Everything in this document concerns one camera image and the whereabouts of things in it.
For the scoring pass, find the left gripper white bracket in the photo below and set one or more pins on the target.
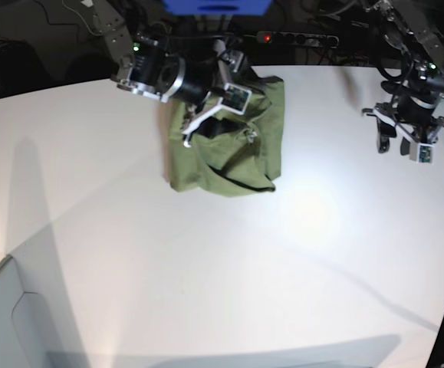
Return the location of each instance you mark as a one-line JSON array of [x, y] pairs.
[[418, 138]]

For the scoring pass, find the blue box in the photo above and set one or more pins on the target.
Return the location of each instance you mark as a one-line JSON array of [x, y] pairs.
[[217, 7]]

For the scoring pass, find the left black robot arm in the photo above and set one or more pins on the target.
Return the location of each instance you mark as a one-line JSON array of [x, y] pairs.
[[419, 88]]

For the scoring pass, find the green T-shirt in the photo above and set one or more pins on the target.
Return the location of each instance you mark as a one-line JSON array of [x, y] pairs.
[[240, 163]]

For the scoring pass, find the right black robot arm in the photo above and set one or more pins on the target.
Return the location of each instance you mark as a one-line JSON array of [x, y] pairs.
[[207, 72]]

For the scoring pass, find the black power strip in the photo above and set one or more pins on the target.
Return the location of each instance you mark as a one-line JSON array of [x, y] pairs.
[[305, 40]]

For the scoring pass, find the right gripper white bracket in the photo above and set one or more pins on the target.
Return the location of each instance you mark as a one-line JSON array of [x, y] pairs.
[[224, 94]]

